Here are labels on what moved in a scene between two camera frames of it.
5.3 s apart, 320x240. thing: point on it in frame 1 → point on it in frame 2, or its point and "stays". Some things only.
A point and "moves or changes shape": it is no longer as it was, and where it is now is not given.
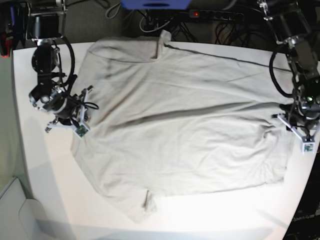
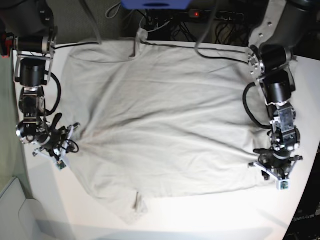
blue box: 156,4 stays
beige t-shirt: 169,121 moves or changes shape
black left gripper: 53,100 → 49,137
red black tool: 5,44 stays
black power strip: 215,15 stays
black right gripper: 309,106 → 279,156
